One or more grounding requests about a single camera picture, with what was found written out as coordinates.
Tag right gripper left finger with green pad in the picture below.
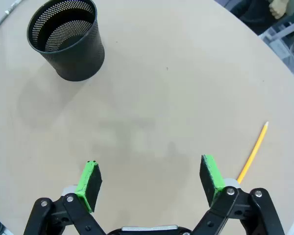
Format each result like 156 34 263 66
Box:
23 160 106 235

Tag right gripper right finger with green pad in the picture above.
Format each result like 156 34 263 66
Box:
191 154 286 235

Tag yellow pencil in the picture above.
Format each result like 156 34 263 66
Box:
237 121 270 185

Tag silver pen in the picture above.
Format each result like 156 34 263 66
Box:
0 0 24 34

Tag black mesh pen holder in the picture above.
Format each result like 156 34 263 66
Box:
26 0 105 82

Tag person's left hand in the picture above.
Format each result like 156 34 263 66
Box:
269 0 289 20

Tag person in grey sweater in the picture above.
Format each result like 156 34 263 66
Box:
230 0 281 35

